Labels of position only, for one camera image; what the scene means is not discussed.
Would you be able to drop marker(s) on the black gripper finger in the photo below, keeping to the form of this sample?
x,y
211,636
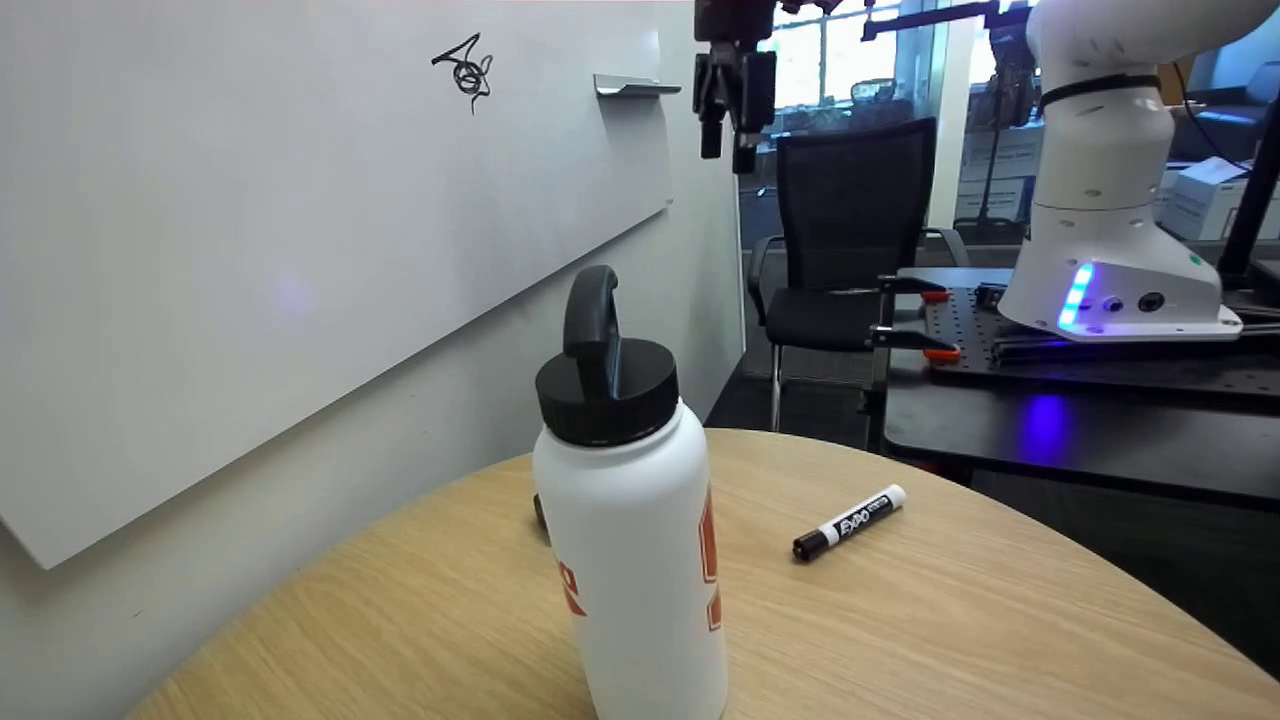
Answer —
x,y
746,132
715,121

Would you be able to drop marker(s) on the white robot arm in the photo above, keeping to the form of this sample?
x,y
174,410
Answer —
x,y
1104,172

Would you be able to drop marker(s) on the silver whiteboard tray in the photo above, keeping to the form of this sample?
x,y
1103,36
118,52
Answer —
x,y
632,91

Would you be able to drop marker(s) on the black office chair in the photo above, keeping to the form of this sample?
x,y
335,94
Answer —
x,y
853,202

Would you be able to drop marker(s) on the black and white marker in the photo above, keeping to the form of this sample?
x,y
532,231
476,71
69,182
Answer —
x,y
851,520

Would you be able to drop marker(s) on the white bottle with black cap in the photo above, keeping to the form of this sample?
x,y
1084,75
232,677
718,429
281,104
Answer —
x,y
627,561

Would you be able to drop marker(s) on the white cardboard box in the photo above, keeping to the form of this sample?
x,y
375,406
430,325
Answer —
x,y
1202,197

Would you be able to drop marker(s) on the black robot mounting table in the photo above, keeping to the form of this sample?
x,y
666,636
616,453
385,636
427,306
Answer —
x,y
1133,425

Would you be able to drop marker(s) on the black slanted pole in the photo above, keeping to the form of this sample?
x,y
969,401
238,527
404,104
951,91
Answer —
x,y
1254,185

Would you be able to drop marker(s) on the black camera tripod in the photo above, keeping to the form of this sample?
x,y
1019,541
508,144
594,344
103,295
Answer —
x,y
1010,94

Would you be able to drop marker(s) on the white wall whiteboard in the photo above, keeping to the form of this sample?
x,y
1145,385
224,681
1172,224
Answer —
x,y
265,241

